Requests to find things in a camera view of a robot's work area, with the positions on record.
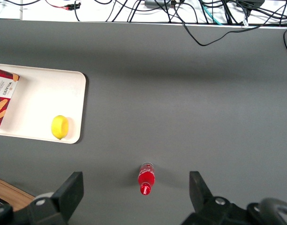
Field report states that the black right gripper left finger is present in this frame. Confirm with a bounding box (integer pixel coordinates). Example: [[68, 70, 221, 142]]
[[13, 171, 84, 225]]

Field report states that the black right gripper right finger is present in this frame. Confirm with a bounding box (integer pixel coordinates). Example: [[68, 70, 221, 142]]
[[181, 171, 252, 225]]

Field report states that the red coke bottle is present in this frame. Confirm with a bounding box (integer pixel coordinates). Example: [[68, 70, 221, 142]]
[[137, 161, 156, 196]]

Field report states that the cream plastic tray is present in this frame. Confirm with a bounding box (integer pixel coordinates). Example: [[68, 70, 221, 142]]
[[0, 63, 87, 144]]

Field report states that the light wooden board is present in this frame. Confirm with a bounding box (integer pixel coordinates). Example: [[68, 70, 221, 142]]
[[0, 176, 35, 213]]

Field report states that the yellow lemon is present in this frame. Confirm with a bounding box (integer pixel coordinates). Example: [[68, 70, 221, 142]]
[[51, 115, 69, 140]]

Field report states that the printed white packet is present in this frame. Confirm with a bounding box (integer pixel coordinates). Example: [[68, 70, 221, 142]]
[[0, 67, 20, 129]]

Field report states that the grey power adapter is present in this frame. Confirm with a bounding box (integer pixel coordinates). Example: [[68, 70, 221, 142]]
[[144, 0, 174, 8]]

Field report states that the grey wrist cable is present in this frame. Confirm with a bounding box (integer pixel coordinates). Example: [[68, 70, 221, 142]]
[[258, 198, 287, 225]]

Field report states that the black cable looping onto table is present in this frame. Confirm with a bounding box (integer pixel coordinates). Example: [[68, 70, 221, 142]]
[[174, 4, 259, 47]]

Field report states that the teal cable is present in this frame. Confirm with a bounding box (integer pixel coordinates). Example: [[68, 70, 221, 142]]
[[203, 5, 225, 26]]

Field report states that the black cable with white tag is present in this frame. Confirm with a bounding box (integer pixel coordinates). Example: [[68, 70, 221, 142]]
[[234, 0, 249, 27]]

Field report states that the red thin cable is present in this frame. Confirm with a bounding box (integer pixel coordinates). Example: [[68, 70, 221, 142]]
[[44, 0, 81, 11]]

